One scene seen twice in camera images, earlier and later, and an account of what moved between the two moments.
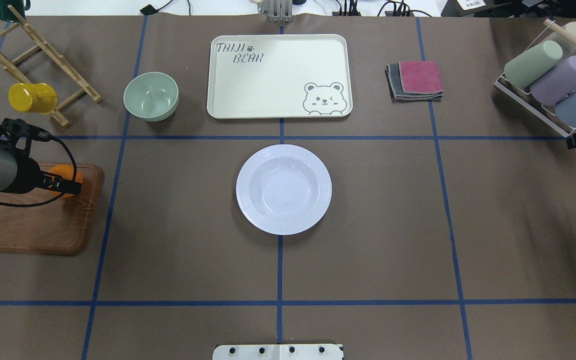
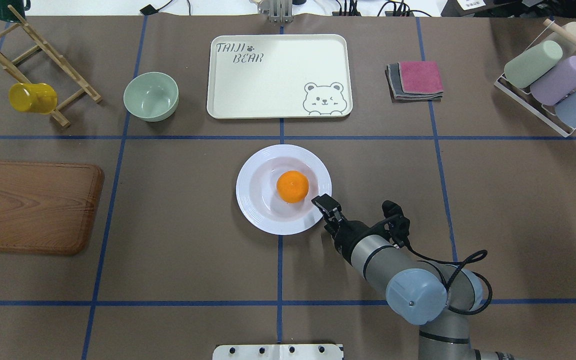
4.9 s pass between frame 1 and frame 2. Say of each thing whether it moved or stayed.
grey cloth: stayed
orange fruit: moved
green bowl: stayed
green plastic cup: stayed
